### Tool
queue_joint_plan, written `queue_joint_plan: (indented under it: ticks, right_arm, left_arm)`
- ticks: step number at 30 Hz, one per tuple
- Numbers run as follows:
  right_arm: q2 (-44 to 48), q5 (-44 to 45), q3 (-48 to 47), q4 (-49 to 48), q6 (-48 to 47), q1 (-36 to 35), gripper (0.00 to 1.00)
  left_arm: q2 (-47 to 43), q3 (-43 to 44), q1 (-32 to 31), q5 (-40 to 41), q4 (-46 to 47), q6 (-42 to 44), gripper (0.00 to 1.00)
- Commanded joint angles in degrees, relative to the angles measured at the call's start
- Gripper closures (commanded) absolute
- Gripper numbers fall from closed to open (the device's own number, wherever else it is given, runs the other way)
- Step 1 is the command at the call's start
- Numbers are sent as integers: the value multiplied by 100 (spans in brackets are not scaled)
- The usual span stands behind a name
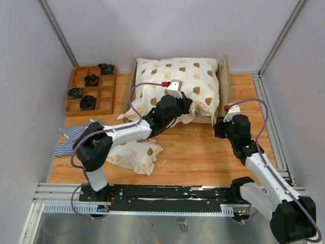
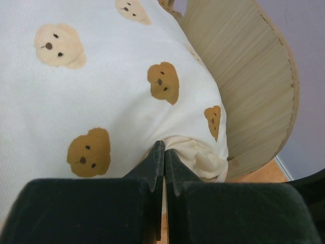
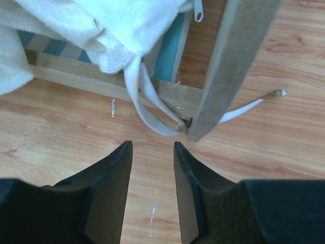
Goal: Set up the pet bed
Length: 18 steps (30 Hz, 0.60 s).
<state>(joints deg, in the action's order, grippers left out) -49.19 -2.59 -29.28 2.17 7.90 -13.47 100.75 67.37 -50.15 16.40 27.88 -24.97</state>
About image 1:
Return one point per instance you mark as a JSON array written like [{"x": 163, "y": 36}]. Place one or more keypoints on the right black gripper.
[{"x": 218, "y": 126}]

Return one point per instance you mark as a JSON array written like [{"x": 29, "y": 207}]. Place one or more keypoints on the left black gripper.
[{"x": 186, "y": 103}]

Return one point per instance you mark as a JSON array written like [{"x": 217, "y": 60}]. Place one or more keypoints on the large bear print cushion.
[{"x": 194, "y": 78}]

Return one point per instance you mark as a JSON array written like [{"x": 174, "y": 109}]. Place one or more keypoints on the wooden pet bed frame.
[{"x": 223, "y": 76}]

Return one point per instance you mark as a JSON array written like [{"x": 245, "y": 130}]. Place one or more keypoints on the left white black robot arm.
[{"x": 94, "y": 144}]

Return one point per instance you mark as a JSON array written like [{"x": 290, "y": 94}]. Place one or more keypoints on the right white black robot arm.
[{"x": 291, "y": 216}]

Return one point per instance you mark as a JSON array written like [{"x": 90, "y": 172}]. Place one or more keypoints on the small bear print pillow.
[{"x": 138, "y": 156}]

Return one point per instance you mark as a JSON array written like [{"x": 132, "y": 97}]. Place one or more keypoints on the black rolled sock top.
[{"x": 106, "y": 69}]

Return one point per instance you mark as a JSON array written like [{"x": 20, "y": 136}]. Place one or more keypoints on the black rolled sock middle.
[{"x": 91, "y": 80}]

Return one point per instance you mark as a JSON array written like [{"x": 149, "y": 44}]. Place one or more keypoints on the black rolled sock bottom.
[{"x": 88, "y": 103}]

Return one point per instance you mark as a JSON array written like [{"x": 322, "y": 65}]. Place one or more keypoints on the black green rolled sock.
[{"x": 75, "y": 93}]

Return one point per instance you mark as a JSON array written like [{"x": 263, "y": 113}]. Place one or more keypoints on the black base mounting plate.
[{"x": 163, "y": 198}]

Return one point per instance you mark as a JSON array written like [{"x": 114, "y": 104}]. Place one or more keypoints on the blue striped cloth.
[{"x": 72, "y": 133}]

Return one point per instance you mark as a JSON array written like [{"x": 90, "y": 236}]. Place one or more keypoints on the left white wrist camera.
[{"x": 174, "y": 88}]

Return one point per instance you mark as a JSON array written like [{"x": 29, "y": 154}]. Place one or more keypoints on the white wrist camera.
[
  {"x": 174, "y": 88},
  {"x": 231, "y": 110}
]

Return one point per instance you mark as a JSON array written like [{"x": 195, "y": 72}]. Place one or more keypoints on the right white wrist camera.
[{"x": 231, "y": 110}]

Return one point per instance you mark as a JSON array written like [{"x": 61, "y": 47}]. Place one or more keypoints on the right aluminium corner post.
[{"x": 293, "y": 17}]

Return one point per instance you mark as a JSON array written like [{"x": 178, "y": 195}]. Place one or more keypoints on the aluminium corner post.
[
  {"x": 55, "y": 26},
  {"x": 293, "y": 17}
]

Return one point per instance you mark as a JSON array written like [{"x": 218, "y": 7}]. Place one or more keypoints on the aluminium rail frame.
[{"x": 98, "y": 210}]

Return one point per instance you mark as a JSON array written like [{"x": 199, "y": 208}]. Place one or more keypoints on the left aluminium corner post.
[{"x": 55, "y": 26}]

